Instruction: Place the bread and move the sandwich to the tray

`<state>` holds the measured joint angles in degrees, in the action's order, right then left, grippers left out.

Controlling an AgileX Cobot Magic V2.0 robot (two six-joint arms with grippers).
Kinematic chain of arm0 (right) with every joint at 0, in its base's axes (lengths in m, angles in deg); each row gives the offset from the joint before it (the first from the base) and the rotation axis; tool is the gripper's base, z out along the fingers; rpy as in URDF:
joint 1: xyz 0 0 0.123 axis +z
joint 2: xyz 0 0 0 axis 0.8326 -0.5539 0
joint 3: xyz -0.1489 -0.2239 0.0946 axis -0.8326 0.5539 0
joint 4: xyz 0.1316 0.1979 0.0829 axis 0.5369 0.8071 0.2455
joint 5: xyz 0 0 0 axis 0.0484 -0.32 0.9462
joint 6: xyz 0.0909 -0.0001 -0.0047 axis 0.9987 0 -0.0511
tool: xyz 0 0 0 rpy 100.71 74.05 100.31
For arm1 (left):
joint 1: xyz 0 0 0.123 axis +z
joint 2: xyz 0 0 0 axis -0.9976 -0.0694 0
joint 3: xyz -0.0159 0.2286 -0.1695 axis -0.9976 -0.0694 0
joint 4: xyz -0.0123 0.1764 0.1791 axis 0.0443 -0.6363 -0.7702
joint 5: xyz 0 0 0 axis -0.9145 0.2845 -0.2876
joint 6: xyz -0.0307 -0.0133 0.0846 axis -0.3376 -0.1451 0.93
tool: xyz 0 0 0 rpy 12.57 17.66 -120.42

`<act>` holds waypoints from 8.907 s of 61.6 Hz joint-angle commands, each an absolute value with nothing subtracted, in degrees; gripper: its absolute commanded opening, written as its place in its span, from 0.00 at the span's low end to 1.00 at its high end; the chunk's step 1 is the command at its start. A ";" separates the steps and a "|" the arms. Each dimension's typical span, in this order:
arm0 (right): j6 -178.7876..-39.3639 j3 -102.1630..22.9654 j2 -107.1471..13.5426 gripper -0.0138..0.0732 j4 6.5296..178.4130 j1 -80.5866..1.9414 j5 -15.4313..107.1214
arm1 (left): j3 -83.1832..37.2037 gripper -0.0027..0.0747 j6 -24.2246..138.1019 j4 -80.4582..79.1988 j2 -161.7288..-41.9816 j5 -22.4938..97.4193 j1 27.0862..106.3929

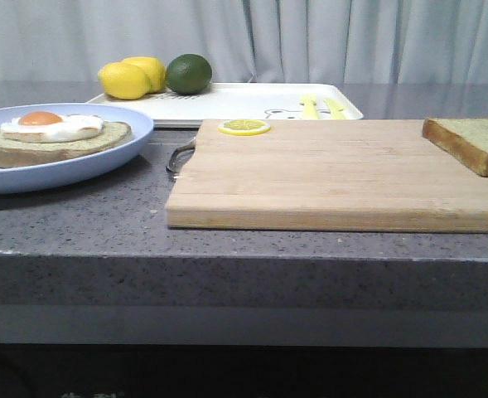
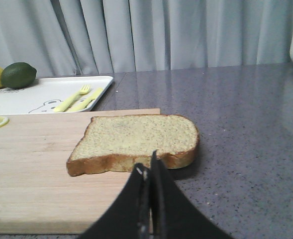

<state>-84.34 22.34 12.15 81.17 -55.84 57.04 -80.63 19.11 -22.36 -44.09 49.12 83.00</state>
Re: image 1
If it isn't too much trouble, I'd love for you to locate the fried egg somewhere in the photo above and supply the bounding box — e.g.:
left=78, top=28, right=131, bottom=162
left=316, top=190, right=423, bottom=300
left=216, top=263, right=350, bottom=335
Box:
left=0, top=111, right=104, bottom=143

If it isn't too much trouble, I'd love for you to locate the bread slice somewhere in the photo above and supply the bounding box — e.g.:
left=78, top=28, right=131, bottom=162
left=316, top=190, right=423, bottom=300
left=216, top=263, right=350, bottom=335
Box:
left=0, top=121, right=133, bottom=168
left=422, top=118, right=488, bottom=177

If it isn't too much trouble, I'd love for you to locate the light blue plate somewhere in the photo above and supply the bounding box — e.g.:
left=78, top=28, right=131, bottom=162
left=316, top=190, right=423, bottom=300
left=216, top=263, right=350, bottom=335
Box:
left=0, top=103, right=154, bottom=194

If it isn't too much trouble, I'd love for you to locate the white bear tray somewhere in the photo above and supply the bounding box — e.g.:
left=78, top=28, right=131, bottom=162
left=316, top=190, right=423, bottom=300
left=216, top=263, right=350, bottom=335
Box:
left=90, top=83, right=363, bottom=129

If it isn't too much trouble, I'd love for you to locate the yellow lemon slice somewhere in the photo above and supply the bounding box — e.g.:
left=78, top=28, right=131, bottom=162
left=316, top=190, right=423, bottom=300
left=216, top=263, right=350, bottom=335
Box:
left=218, top=119, right=271, bottom=136

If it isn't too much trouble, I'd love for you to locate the wooden cutting board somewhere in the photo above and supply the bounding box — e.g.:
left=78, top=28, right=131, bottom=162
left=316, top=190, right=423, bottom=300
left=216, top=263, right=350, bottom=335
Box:
left=165, top=119, right=488, bottom=233

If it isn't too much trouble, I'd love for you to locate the yellow plastic fork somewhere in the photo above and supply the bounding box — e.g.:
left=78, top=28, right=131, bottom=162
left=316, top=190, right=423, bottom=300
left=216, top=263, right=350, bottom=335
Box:
left=300, top=94, right=320, bottom=120

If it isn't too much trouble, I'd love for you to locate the green lime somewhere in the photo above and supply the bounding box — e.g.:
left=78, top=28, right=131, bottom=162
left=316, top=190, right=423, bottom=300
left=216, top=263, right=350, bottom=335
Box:
left=166, top=54, right=213, bottom=95

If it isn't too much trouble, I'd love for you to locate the rear yellow lemon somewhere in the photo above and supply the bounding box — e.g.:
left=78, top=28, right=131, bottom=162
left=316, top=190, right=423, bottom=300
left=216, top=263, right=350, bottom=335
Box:
left=122, top=56, right=166, bottom=94

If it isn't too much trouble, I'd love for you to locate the white curtain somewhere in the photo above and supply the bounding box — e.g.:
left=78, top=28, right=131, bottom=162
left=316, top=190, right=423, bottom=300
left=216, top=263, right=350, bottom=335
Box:
left=0, top=1, right=488, bottom=84

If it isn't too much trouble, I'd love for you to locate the front yellow lemon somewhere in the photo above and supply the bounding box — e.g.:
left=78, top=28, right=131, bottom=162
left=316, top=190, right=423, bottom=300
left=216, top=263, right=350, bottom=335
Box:
left=98, top=61, right=151, bottom=100

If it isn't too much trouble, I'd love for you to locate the metal cutting board handle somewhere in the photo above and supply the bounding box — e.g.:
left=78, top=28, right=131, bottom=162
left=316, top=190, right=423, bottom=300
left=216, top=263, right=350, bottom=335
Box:
left=166, top=138, right=196, bottom=180

